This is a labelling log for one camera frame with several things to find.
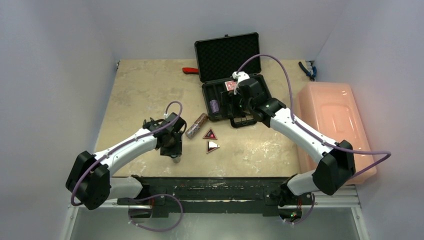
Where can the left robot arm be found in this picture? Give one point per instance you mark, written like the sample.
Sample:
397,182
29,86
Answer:
91,180

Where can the black poker set case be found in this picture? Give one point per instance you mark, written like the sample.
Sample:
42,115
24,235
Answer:
217,59

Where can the red playing card deck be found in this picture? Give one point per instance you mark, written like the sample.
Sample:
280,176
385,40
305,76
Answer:
230,85

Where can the red triangular dealer button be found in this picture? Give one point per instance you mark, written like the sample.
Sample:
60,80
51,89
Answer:
210,135

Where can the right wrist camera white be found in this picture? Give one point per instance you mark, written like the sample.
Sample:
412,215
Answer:
240,76

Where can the grey chip stack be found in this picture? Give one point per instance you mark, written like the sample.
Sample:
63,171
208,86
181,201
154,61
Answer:
176,159

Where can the white triangular dealer button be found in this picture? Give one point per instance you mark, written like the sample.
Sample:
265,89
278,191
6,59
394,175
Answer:
211,146

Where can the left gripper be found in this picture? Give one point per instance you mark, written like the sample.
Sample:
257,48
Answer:
176,150

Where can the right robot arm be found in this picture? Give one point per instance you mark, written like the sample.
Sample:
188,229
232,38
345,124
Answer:
335,160

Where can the blue handled pliers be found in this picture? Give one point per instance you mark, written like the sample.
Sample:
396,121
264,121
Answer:
311,74

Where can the brown chip roll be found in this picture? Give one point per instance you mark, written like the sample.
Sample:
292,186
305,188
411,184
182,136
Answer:
196,126

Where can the red handled tool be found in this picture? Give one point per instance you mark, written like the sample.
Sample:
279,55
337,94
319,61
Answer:
190,71

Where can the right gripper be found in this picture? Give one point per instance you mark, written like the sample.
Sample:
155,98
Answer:
236,108

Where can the purple chip stack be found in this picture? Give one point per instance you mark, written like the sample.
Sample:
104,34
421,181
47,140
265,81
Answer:
214,106

